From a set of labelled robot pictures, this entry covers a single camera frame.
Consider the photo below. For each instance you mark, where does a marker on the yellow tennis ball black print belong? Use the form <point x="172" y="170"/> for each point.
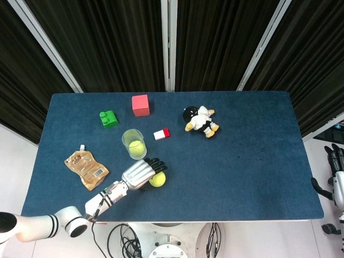
<point x="159" y="180"/>

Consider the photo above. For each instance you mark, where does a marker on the black caster wheel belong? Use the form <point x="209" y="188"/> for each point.
<point x="329" y="229"/>

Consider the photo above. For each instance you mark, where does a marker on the plain yellow tennis ball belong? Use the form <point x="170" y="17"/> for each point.
<point x="137" y="150"/>

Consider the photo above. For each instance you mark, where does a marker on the dark pleated curtain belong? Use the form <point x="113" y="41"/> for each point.
<point x="215" y="45"/>
<point x="24" y="80"/>
<point x="311" y="67"/>
<point x="107" y="45"/>

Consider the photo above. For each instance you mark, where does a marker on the blue fabric table cover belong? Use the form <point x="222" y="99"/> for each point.
<point x="228" y="174"/>

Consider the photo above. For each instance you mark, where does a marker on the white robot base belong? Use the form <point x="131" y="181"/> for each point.
<point x="166" y="242"/>

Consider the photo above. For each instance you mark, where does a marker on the clear plastic tube container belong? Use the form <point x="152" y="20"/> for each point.
<point x="126" y="139"/>

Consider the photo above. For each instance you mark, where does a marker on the red foam cube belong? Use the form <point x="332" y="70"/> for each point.
<point x="140" y="105"/>

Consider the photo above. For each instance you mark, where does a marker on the white frame post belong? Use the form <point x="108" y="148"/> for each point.
<point x="168" y="45"/>
<point x="45" y="43"/>
<point x="262" y="48"/>

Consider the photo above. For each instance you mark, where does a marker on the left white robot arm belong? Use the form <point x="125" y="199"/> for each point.
<point x="67" y="219"/>

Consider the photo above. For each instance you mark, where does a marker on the black white plush penguin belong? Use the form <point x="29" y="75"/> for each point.
<point x="200" y="121"/>

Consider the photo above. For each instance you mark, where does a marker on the white and red block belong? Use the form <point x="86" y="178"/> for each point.
<point x="160" y="134"/>

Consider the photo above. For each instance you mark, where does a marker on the green toy building block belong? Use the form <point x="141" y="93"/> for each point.
<point x="108" y="120"/>

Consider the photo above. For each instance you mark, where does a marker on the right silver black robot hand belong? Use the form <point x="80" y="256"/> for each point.
<point x="339" y="185"/>

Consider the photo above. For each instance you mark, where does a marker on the orange spout pouch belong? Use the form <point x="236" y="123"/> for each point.
<point x="86" y="168"/>

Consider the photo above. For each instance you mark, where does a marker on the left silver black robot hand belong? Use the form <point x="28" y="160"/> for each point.
<point x="137" y="174"/>

